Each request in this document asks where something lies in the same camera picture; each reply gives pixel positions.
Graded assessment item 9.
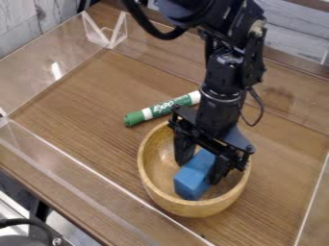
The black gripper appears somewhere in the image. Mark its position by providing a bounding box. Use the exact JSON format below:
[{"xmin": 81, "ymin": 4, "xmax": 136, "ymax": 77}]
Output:
[{"xmin": 169, "ymin": 87, "xmax": 255, "ymax": 185}]

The clear acrylic corner bracket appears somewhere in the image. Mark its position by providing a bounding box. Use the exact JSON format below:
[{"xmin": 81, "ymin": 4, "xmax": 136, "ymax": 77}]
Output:
[{"xmin": 82, "ymin": 12, "xmax": 128, "ymax": 50}]

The blue foam block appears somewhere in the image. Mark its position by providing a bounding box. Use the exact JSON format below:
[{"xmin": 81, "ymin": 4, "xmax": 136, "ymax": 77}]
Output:
[{"xmin": 174, "ymin": 149, "xmax": 216, "ymax": 201}]

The clear acrylic barrier wall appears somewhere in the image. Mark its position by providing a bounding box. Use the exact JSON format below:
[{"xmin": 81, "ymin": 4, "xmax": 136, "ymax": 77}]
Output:
[{"xmin": 0, "ymin": 116, "xmax": 214, "ymax": 246}]

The black metal table leg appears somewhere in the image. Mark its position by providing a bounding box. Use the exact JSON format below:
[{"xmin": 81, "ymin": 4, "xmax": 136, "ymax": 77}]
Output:
[{"xmin": 35, "ymin": 201, "xmax": 50, "ymax": 222}]

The green Expo marker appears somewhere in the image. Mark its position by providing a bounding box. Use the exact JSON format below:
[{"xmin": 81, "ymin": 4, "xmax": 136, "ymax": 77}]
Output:
[{"xmin": 124, "ymin": 90, "xmax": 201, "ymax": 127}]

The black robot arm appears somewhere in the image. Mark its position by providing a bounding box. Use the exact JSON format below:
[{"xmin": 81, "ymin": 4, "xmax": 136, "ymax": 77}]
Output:
[{"xmin": 122, "ymin": 0, "xmax": 268, "ymax": 185}]

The black cable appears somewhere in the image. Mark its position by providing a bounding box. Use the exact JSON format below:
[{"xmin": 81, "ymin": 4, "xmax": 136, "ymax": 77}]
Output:
[{"xmin": 0, "ymin": 216, "xmax": 53, "ymax": 246}]

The brown wooden bowl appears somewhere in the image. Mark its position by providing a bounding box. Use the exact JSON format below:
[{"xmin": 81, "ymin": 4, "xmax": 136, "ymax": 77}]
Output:
[{"xmin": 138, "ymin": 122, "xmax": 251, "ymax": 218}]

